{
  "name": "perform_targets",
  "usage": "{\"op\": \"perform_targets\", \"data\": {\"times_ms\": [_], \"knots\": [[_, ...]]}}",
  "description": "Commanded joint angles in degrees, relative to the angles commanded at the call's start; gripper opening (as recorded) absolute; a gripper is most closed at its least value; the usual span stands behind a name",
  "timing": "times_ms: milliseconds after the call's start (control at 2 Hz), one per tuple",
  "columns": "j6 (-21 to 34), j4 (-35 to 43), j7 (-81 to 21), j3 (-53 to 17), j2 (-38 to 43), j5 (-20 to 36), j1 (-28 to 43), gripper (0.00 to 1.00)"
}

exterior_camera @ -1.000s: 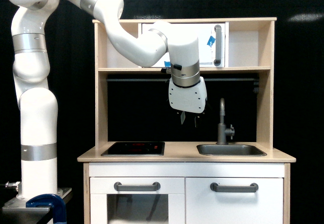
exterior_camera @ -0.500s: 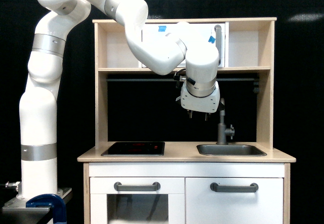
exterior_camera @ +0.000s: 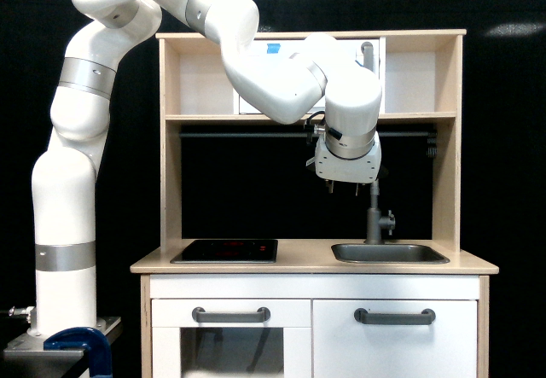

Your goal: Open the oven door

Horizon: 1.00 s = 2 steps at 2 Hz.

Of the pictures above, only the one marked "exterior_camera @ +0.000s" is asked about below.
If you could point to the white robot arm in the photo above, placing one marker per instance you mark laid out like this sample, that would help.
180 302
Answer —
64 176

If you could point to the grey oven door handle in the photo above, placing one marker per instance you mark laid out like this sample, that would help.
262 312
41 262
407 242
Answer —
261 315

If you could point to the white microwave door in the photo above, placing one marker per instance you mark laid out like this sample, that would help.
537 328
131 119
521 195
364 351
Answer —
258 56

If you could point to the grey toy sink basin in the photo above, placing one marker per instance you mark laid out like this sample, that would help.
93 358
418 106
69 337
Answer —
387 254

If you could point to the white cabinet door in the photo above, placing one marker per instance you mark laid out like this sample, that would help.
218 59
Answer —
343 347

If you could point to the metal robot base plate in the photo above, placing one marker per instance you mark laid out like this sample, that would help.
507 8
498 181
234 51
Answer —
80 352

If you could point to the wooden toy kitchen frame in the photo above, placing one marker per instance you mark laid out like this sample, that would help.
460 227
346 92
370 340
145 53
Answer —
429 90

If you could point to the blue c-clamp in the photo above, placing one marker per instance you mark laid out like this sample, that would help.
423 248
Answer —
92 341

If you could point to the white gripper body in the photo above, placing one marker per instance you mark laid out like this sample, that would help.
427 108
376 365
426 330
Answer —
361 170

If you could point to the silver cable connector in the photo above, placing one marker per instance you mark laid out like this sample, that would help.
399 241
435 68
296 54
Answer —
22 312

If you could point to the grey rail hooks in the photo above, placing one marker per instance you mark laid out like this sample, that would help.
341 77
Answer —
432 149

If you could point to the grey toy faucet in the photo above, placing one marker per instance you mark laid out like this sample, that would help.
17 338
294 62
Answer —
376 222

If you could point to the blue tape piece top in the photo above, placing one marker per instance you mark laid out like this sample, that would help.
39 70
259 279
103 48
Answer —
273 48

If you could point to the white lower oven door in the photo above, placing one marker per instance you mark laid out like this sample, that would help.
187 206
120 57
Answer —
279 347

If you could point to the black toy stovetop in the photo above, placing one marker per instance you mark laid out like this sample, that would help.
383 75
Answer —
228 251

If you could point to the grey cabinet door handle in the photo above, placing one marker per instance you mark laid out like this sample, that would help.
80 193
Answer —
424 318

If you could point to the grey hanging rail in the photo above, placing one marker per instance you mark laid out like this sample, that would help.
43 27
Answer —
292 134

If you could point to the grey microwave door handle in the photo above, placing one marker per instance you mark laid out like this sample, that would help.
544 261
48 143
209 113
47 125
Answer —
368 51

